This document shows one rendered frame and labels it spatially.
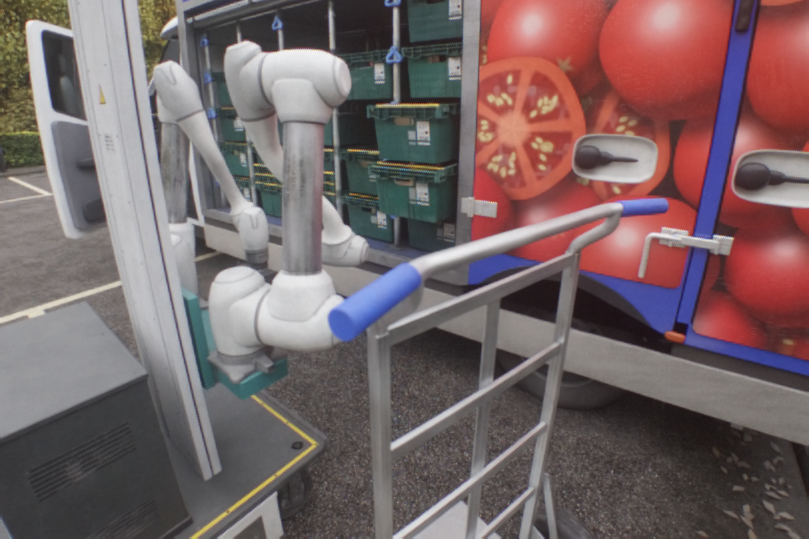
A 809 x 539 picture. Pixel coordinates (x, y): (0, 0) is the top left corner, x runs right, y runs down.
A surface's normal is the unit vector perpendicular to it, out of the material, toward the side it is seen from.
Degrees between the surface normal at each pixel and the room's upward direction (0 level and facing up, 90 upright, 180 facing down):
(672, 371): 90
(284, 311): 77
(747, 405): 90
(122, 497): 90
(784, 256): 90
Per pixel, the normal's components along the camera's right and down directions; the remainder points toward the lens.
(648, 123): -0.57, 0.25
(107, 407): 0.79, 0.18
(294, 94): -0.19, 0.22
